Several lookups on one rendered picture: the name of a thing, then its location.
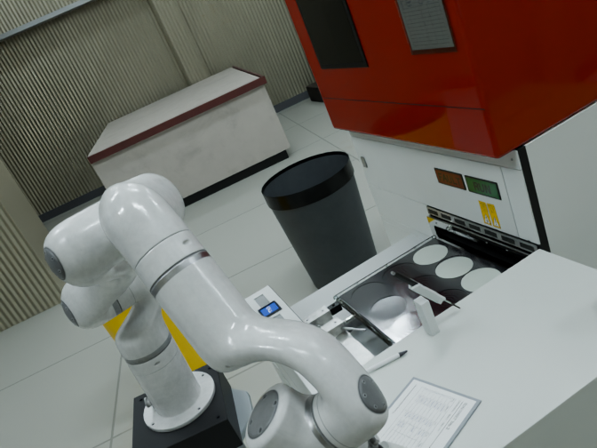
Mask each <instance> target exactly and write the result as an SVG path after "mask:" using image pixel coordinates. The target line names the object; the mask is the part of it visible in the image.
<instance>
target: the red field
mask: <svg viewBox="0 0 597 448"><path fill-rule="evenodd" d="M435 172H436V175H437V178H438V181H439V182H441V183H445V184H448V185H451V186H454V187H458V188H464V186H463V182H462V180H461V177H460V175H456V174H453V173H449V172H443V171H439V170H435Z"/></svg>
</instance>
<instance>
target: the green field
mask: <svg viewBox="0 0 597 448"><path fill-rule="evenodd" d="M466 182H467V185H468V188H469V190H470V191H473V192H476V193H480V194H483V195H486V196H492V197H495V198H498V199H499V196H498V191H497V187H496V184H492V183H488V182H485V181H481V180H475V179H471V178H467V177H466Z"/></svg>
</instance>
